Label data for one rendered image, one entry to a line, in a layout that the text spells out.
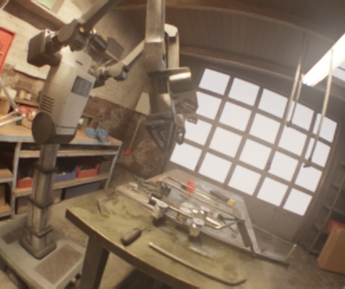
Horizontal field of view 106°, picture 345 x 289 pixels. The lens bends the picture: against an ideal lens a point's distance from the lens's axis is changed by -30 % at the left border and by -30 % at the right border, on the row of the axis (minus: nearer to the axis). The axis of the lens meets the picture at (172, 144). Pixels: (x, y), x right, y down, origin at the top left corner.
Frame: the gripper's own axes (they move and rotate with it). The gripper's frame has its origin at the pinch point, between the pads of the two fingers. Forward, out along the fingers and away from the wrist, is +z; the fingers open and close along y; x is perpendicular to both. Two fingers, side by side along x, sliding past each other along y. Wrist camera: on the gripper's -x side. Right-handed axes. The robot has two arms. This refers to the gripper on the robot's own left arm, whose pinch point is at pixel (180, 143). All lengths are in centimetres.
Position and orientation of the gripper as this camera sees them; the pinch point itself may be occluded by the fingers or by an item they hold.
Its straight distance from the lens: 96.2
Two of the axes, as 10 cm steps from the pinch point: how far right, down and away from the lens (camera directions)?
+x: -9.8, 1.4, 1.3
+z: 1.5, 9.9, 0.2
